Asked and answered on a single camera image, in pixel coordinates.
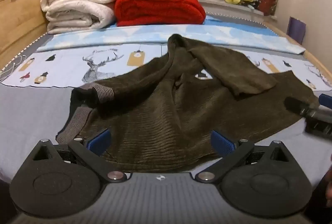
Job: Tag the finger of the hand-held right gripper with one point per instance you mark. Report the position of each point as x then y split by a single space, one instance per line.
297 106
325 100

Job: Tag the printed bed sheet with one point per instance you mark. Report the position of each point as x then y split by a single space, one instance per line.
64 68

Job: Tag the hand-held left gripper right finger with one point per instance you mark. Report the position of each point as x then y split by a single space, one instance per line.
222 143

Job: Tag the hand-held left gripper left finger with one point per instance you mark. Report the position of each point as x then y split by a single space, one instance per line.
99 141

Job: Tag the wooden bed frame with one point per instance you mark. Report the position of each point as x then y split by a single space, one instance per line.
20 18

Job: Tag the red folded blanket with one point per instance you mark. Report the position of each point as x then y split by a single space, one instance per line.
155 5

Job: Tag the purple flat item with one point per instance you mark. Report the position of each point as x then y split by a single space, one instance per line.
295 29

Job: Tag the light blue blanket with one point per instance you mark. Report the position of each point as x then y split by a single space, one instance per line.
207 34

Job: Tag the cream folded blanket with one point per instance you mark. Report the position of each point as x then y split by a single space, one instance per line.
77 5

